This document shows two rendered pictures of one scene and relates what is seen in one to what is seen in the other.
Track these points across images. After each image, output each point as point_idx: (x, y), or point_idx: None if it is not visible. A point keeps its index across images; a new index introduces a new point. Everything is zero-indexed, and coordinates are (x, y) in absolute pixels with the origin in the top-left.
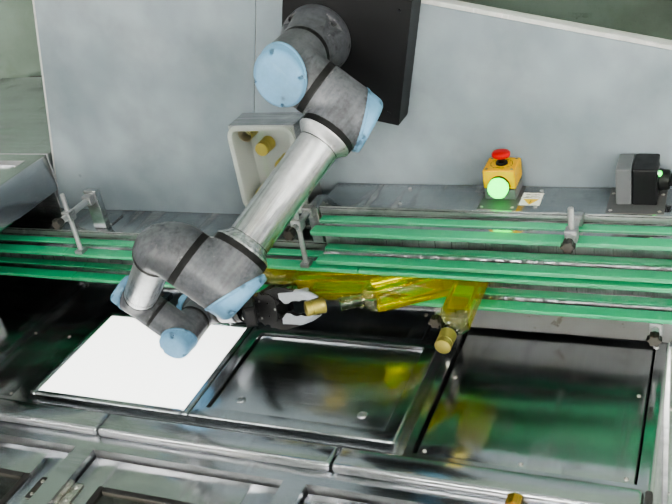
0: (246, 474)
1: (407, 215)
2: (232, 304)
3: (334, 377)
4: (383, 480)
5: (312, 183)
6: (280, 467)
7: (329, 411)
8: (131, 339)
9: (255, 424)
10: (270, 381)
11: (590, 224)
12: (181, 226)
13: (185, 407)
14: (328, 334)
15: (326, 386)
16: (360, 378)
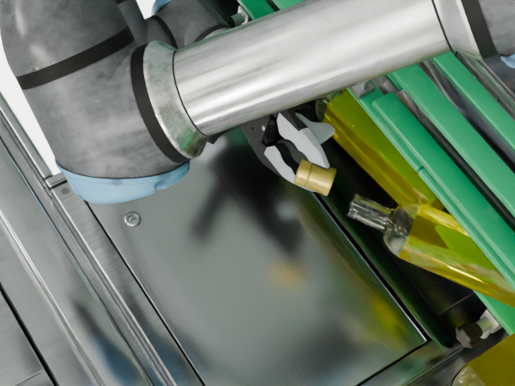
0: (42, 354)
1: None
2: (86, 194)
3: (275, 286)
4: None
5: (366, 76)
6: (89, 382)
7: (216, 346)
8: None
9: (110, 286)
10: (194, 217)
11: None
12: (76, 5)
13: (59, 171)
14: (332, 194)
15: (251, 293)
16: (304, 319)
